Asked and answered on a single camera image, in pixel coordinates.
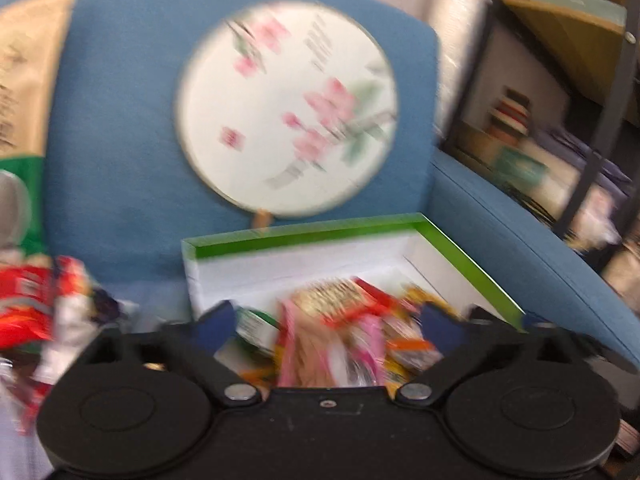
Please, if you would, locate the red gold snack packet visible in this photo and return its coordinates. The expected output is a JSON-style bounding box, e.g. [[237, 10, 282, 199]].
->
[[291, 276, 402, 332]]

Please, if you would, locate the flat red snack packet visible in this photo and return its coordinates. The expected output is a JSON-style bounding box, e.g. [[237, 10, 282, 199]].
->
[[0, 305, 57, 352]]

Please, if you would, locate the crinkled red snack packet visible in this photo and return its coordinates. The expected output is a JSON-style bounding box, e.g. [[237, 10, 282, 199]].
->
[[0, 255, 95, 311]]

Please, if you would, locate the striped vase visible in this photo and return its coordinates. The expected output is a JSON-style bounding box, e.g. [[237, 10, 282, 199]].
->
[[487, 87, 532, 137]]

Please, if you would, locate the pink snack packet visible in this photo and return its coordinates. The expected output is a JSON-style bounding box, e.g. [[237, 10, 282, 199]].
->
[[274, 300, 387, 389]]

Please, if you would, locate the green carton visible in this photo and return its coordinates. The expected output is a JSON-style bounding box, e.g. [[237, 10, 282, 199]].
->
[[492, 146, 549, 187]]

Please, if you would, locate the beige green grain pouch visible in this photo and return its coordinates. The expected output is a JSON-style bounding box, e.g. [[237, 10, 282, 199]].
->
[[0, 0, 77, 261]]

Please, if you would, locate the small green snack packet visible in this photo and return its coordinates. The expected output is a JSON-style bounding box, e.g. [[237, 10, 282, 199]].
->
[[235, 306, 282, 357]]

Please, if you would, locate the green cardboard box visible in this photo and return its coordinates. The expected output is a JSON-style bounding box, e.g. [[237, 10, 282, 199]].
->
[[181, 212, 527, 392]]

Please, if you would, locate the golden yellow snack packet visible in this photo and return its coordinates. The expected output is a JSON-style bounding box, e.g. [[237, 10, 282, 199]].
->
[[401, 284, 451, 313]]

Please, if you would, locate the orange snack packet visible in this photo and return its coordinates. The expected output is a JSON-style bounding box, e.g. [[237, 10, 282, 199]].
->
[[384, 336, 445, 382]]

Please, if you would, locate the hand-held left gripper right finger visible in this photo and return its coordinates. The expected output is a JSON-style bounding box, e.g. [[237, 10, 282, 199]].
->
[[395, 305, 588, 406]]

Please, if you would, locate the blue fabric sofa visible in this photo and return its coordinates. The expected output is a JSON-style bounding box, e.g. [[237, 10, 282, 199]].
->
[[0, 0, 640, 378]]

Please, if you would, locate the clear snack wrapper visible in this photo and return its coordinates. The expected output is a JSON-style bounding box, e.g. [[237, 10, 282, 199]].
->
[[39, 284, 132, 387]]

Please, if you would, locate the round floral fan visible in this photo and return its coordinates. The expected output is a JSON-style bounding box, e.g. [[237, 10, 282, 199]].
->
[[175, 2, 400, 229]]

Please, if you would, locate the purple cloth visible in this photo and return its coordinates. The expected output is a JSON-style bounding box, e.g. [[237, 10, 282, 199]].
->
[[544, 126, 632, 187]]

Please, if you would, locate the plastic-wrapped white cup stack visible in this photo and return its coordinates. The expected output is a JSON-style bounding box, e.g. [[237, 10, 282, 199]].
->
[[427, 0, 494, 142]]

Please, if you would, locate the black metal shelf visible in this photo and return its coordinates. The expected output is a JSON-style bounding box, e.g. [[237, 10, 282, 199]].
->
[[440, 0, 640, 273]]

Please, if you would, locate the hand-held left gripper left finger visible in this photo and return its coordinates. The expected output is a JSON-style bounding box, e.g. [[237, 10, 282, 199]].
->
[[80, 300, 263, 408]]

